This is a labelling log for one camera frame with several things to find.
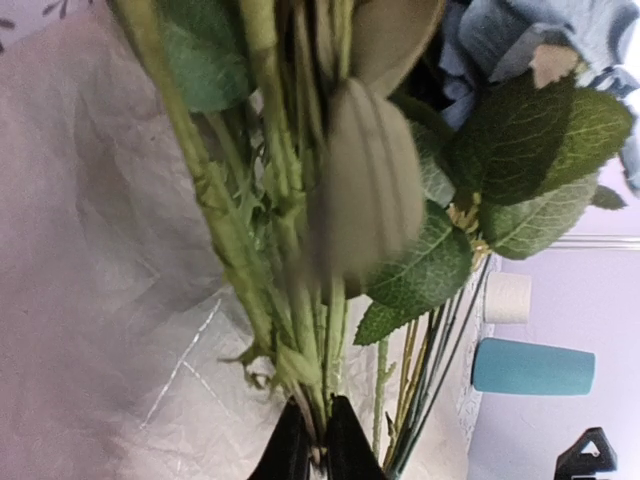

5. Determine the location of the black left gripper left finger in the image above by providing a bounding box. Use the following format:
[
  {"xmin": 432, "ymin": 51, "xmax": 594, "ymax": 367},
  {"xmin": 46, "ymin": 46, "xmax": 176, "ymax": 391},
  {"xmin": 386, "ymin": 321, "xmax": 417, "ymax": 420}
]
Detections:
[{"xmin": 249, "ymin": 398, "xmax": 310, "ymax": 480}]

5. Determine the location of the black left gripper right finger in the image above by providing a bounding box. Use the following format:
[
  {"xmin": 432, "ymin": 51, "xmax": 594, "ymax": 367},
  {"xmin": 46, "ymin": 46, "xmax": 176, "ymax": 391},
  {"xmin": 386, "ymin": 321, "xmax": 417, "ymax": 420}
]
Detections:
[{"xmin": 326, "ymin": 395, "xmax": 386, "ymax": 480}]

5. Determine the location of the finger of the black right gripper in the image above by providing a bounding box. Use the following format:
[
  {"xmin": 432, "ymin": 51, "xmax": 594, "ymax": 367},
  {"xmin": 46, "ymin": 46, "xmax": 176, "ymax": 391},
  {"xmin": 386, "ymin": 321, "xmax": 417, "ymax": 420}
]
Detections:
[{"xmin": 554, "ymin": 427, "xmax": 618, "ymax": 480}]

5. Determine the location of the teal vase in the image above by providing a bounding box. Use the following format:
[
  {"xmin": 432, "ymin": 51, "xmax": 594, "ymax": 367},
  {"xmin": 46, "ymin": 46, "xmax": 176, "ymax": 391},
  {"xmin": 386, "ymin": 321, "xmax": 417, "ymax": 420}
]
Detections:
[{"xmin": 471, "ymin": 338, "xmax": 596, "ymax": 396}]

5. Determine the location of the cream wrapping paper sheet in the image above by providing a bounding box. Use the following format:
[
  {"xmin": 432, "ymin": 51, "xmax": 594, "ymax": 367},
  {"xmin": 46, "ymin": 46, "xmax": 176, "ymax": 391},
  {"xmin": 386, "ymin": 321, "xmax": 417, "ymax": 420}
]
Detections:
[{"xmin": 0, "ymin": 14, "xmax": 474, "ymax": 480}]

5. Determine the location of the flower bouquet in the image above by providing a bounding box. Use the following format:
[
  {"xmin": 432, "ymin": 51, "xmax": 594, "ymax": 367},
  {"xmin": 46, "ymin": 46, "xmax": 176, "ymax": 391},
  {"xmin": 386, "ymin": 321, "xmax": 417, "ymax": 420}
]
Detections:
[{"xmin": 109, "ymin": 1, "xmax": 639, "ymax": 479}]

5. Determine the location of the cream mug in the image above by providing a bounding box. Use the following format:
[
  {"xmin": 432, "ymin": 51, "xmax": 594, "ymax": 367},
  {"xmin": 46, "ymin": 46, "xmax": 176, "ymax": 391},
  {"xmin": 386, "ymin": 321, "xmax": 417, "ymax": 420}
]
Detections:
[{"xmin": 484, "ymin": 272, "xmax": 532, "ymax": 325}]

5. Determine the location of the right aluminium frame post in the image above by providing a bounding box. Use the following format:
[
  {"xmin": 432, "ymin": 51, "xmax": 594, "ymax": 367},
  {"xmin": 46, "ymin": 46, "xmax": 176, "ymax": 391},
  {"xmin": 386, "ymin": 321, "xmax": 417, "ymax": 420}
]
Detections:
[{"xmin": 550, "ymin": 234, "xmax": 640, "ymax": 252}]

